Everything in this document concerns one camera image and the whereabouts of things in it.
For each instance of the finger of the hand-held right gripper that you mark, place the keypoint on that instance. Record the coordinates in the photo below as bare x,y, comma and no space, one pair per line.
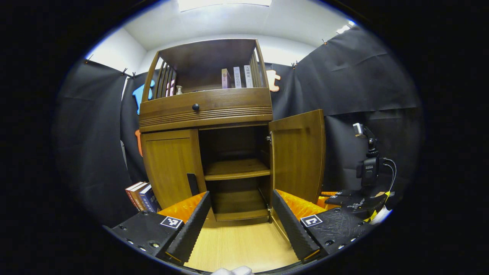
355,204
347,193

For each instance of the wooden shoe cabinet door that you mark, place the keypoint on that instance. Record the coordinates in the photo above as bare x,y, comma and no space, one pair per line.
168,168
298,160

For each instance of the ceiling light panel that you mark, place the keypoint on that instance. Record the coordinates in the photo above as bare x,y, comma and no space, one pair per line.
225,4

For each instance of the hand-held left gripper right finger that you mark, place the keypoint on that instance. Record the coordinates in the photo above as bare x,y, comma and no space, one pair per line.
292,229

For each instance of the white book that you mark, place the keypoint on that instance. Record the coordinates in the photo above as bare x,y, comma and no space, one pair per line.
248,76

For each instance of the grey book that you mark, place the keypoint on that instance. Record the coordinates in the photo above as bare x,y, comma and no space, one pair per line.
237,77

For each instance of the dark blue book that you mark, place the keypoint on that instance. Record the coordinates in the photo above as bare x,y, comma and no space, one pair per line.
149,198

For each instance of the metal door hinge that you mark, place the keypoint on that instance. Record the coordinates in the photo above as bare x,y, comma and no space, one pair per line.
269,138
269,212

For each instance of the wooden inner cabinet shelf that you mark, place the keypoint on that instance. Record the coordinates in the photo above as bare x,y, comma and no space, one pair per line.
237,168

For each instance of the small clear bottle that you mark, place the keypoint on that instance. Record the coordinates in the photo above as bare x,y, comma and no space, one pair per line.
178,91

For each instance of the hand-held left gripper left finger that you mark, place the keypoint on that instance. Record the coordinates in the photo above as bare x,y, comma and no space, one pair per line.
191,233

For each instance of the wooden double-door shoe cabinet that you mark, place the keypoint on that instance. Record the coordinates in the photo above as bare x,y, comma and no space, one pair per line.
214,57

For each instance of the wooden cabinet drawer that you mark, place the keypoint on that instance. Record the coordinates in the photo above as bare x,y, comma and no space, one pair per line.
229,101

